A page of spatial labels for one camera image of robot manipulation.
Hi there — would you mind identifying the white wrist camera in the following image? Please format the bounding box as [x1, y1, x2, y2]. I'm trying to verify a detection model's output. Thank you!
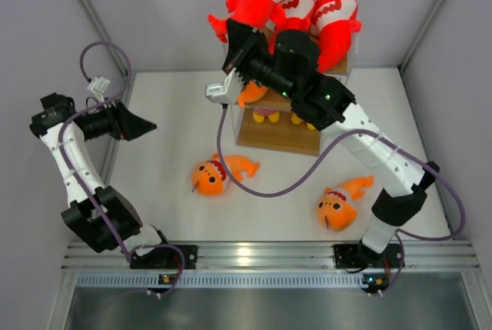
[204, 70, 243, 105]
[87, 76, 111, 102]

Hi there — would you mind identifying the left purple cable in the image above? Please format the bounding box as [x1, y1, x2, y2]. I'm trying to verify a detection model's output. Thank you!
[59, 41, 186, 296]

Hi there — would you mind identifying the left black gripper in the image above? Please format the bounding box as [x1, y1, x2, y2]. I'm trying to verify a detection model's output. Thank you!
[81, 98, 156, 142]

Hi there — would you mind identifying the purple cable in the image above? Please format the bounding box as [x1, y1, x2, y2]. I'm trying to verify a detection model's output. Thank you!
[59, 41, 186, 296]
[215, 102, 467, 296]

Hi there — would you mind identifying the grey slotted cable duct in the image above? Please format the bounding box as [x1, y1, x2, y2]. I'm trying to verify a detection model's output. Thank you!
[76, 272, 385, 288]

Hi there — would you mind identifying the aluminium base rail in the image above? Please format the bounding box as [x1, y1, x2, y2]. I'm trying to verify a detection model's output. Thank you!
[61, 240, 480, 272]

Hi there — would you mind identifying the orange shark plush on shelf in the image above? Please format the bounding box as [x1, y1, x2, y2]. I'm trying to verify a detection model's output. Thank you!
[237, 81, 268, 108]

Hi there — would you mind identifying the yellow striped plush left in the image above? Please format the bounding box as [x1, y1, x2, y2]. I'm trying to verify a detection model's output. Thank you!
[253, 107, 280, 124]

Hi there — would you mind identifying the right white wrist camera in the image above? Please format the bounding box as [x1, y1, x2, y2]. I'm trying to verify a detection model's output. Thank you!
[204, 70, 243, 105]

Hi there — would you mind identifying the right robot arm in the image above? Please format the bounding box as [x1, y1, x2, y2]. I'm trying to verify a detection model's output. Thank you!
[222, 18, 437, 266]

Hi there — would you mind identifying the yellow striped plush right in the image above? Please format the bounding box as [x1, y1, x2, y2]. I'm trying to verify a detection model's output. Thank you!
[291, 112, 316, 131]

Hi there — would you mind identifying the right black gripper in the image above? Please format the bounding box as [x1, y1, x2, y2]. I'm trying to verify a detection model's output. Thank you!
[221, 20, 297, 103]

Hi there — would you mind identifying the white wire wooden shelf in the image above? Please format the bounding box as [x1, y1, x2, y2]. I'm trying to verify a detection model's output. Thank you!
[236, 27, 357, 156]

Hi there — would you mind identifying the yellow striped plush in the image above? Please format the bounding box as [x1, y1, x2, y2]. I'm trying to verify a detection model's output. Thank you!
[253, 107, 280, 124]
[291, 112, 316, 131]

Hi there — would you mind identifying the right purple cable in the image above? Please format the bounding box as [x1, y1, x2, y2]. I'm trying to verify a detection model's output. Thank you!
[215, 102, 467, 296]

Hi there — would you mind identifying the orange shark plush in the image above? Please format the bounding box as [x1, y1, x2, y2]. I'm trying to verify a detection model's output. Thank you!
[316, 175, 375, 232]
[191, 153, 261, 196]
[237, 81, 268, 108]

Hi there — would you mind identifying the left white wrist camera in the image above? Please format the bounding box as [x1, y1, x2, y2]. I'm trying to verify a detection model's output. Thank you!
[87, 76, 111, 102]

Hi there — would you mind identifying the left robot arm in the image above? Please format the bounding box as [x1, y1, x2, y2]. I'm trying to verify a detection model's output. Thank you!
[29, 93, 174, 268]

